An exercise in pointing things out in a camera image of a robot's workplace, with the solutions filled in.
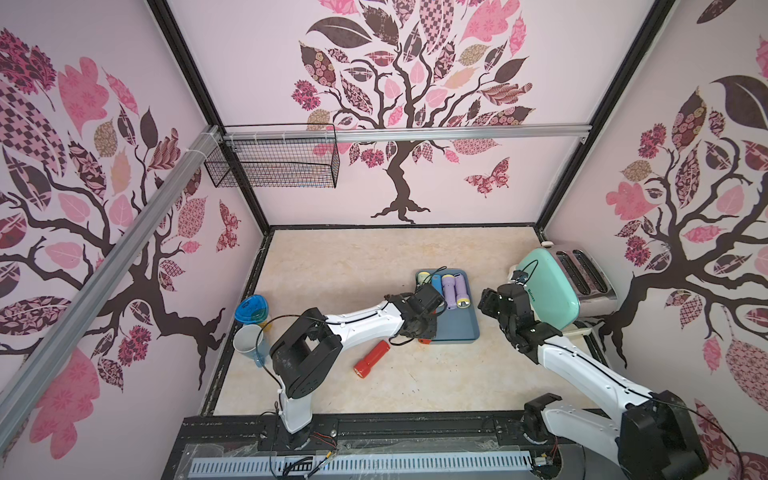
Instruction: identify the blue-lid printed cup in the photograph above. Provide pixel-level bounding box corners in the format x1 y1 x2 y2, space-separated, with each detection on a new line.
234 295 269 326

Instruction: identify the white slotted cable duct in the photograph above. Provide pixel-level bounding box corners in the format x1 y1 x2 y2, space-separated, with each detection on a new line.
186 451 533 479

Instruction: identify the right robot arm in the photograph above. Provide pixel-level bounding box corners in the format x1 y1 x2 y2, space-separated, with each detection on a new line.
478 282 709 479

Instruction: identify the pale green flashlight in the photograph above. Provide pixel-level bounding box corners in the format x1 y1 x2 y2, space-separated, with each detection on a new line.
417 271 431 285

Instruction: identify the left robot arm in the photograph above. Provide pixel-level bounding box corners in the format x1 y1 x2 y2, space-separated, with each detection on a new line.
269 284 445 434

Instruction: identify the black wire basket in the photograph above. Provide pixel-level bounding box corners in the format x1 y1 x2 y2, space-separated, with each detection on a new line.
204 122 341 189

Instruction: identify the purple flashlight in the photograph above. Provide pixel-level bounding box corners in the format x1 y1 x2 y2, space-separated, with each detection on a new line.
441 274 457 310
454 274 471 309

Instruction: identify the blue flashlight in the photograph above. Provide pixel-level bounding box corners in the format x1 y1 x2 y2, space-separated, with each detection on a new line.
431 274 443 295

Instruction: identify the mint green toaster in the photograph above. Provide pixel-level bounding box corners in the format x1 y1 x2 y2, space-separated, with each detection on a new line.
508 241 619 330

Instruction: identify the blue-grey storage tray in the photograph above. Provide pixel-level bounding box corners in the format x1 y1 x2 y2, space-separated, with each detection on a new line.
422 268 479 344

